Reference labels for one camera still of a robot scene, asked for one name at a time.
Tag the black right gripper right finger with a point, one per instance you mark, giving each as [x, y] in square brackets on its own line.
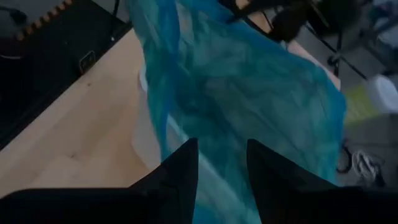
[295, 202]

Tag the teal trash bag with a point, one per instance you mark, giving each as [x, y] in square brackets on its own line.
[242, 93]

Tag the white plastic trash bin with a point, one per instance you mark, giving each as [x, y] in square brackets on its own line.
[146, 140]

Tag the green wipes canister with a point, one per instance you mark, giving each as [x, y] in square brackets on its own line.
[373, 99]

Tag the white power strip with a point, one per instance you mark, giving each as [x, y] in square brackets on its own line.
[368, 168]

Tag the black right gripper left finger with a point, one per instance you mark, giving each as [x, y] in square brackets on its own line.
[149, 202]

